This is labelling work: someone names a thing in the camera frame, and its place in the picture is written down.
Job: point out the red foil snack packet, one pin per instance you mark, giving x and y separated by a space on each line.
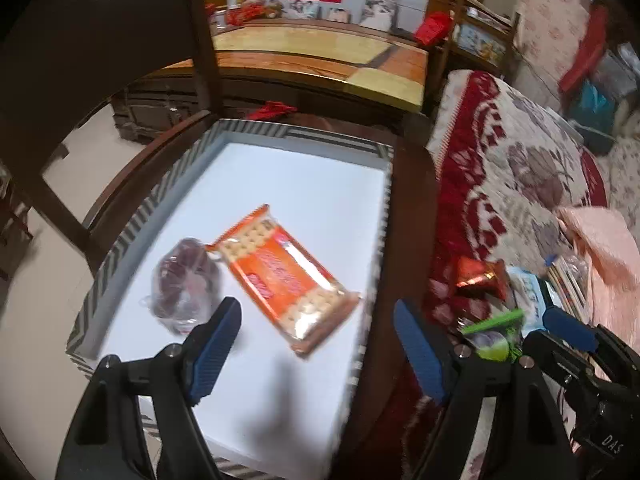
473 277

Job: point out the green wrapped snack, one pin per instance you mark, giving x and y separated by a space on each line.
497 339

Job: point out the red cloth on chair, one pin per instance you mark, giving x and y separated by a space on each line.
271 110

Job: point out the couple photo frame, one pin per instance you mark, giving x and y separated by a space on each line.
302 9

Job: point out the orange cracker packet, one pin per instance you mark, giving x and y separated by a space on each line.
301 299

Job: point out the wooden side shelf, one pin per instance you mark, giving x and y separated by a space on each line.
484 38

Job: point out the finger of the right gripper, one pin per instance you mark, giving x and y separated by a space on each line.
550 354
618 361

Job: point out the red gift bag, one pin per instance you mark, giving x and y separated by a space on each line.
435 28

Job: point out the wooden coffee table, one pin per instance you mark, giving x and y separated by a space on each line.
337 71

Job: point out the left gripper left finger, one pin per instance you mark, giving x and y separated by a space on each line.
135 419

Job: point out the white tray with striped rim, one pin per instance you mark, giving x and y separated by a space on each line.
293 220

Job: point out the clear bag of red dates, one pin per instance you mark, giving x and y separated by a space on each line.
185 287

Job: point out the floral red sofa blanket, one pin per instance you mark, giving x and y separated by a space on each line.
505 164

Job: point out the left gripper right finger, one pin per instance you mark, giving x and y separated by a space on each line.
527 438

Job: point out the dark wooden chair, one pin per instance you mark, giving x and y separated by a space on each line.
61 59

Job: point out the white cat picture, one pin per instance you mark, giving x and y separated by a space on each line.
380 15

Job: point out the pink quilted blanket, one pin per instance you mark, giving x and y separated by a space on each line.
602 239

